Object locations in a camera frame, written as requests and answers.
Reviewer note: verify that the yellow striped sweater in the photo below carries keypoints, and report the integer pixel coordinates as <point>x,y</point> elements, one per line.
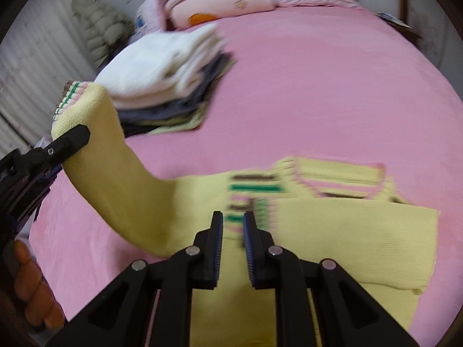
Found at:
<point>325,231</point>

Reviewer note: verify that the white folded garment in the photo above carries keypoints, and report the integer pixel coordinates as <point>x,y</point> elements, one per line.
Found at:
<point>155,68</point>

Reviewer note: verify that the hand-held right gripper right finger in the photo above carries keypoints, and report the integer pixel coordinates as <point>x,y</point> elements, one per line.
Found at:
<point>249,249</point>

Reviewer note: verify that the grey folded garment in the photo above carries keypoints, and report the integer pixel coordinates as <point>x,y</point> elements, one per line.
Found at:
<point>202,90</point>

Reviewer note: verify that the white floral curtain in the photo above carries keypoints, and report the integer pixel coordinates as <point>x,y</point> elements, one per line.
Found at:
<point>36,72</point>

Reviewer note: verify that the wooden nightstand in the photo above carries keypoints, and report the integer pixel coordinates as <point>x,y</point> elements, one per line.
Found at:
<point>408,30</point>

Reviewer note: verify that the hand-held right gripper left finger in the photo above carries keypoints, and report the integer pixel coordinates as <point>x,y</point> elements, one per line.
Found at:
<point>217,247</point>

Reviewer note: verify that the beige puffer jacket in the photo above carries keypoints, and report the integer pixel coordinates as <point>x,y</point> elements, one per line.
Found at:
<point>99,25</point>

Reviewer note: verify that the person's left hand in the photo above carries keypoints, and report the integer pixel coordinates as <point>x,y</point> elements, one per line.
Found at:
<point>34,285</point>

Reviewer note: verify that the pale green folded garment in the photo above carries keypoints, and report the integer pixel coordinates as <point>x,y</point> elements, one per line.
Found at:
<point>184,123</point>

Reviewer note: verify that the papers on nightstand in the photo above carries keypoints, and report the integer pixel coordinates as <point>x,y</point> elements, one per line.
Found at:
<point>392,20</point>

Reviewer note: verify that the pink folded quilt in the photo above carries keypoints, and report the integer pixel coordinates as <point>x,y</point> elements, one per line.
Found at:
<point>224,7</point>

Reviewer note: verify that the small white cushion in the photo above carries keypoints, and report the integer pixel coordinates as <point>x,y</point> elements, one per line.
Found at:
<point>148,14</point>

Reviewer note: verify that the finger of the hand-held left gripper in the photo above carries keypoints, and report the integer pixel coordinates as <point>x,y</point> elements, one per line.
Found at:
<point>70,141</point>

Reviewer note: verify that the wardrobe with floral doors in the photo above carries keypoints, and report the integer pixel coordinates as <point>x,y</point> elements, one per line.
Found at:
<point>430,14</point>

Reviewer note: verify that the black folded garment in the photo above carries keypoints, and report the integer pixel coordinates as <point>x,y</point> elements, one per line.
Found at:
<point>135,129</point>

